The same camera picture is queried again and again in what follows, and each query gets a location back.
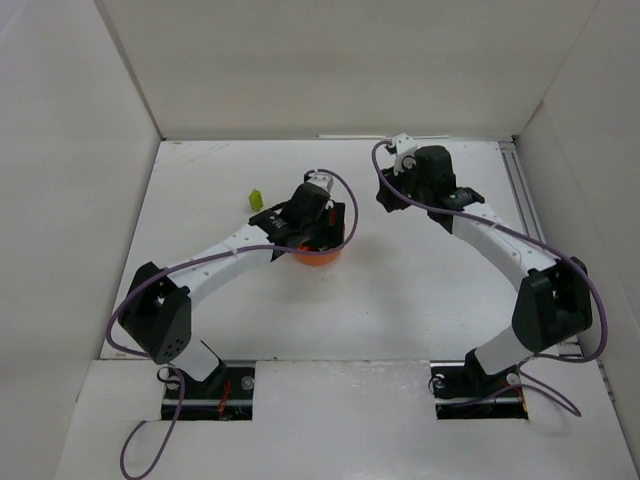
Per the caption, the orange round divided container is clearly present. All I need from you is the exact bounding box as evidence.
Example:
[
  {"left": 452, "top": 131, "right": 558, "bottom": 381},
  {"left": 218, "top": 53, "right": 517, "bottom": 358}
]
[{"left": 293, "top": 225, "right": 345, "bottom": 267}]

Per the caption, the lime sloped lego brick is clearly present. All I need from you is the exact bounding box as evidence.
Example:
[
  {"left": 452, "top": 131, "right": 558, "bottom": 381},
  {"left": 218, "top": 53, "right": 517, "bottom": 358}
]
[{"left": 248, "top": 189, "right": 264, "bottom": 212}]

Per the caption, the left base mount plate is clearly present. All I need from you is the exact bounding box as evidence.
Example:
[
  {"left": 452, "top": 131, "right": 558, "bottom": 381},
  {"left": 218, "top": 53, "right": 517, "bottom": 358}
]
[{"left": 157, "top": 361, "right": 256, "bottom": 421}]

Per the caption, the base mount plate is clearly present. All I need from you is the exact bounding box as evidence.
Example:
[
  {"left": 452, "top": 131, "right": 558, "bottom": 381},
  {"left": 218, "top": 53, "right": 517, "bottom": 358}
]
[
  {"left": 157, "top": 361, "right": 256, "bottom": 421},
  {"left": 428, "top": 362, "right": 529, "bottom": 420}
]

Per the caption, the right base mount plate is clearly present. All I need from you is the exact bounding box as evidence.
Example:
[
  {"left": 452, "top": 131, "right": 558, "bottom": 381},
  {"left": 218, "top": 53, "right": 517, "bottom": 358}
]
[{"left": 428, "top": 362, "right": 529, "bottom": 420}]

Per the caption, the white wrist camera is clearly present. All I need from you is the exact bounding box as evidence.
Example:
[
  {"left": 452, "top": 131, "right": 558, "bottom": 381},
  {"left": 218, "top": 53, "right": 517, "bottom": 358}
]
[
  {"left": 387, "top": 133, "right": 418, "bottom": 176},
  {"left": 304, "top": 171, "right": 334, "bottom": 195}
]

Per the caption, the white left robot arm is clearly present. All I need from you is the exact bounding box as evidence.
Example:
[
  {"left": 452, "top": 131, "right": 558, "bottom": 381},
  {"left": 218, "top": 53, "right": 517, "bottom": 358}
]
[{"left": 116, "top": 172, "right": 345, "bottom": 394}]

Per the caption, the aluminium rail right side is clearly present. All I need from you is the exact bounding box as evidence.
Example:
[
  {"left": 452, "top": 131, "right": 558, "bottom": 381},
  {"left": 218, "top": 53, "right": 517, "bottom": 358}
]
[{"left": 498, "top": 141, "right": 593, "bottom": 360}]

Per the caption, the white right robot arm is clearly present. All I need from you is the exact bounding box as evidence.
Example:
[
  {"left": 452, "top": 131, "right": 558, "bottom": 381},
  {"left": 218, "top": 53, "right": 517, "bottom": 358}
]
[{"left": 375, "top": 135, "right": 593, "bottom": 400}]

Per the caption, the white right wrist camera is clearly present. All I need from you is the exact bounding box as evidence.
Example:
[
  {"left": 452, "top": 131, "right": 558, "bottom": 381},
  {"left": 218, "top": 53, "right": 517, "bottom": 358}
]
[{"left": 387, "top": 133, "right": 418, "bottom": 176}]

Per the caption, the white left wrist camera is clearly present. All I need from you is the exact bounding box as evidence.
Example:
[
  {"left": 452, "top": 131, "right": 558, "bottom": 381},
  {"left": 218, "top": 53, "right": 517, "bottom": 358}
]
[{"left": 304, "top": 171, "right": 334, "bottom": 195}]

